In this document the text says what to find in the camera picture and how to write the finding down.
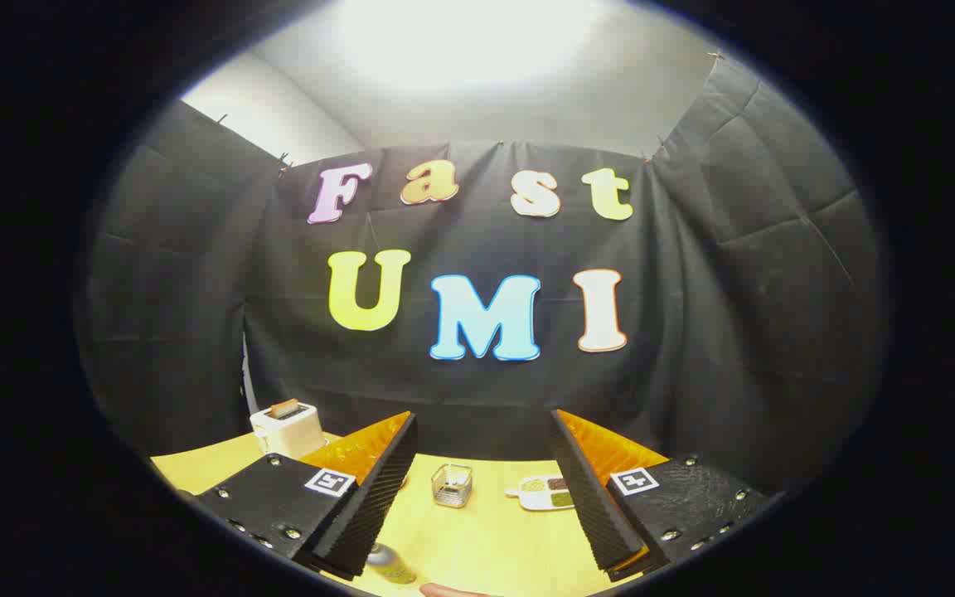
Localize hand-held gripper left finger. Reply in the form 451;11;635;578
194;410;419;581

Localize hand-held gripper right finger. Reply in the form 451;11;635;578
545;408;777;581

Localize silver green juice bottle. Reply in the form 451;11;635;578
364;543;418;585

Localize white divided grain dish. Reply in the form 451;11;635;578
505;474;575;512

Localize white toaster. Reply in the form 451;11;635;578
250;398;329;459

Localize wooden table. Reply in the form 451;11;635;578
150;431;669;597

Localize metal wire basket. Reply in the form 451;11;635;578
430;463;474;508

